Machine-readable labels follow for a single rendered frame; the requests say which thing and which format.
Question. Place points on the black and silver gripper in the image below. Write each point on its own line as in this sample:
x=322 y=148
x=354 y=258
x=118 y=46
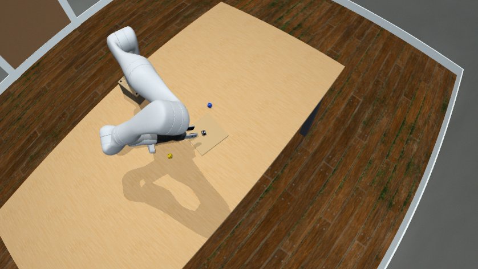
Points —
x=151 y=139

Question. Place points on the beige square mat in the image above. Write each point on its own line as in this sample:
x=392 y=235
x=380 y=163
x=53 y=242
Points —
x=214 y=134

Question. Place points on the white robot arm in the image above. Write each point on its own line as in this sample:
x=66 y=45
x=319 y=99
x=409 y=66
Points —
x=165 y=115

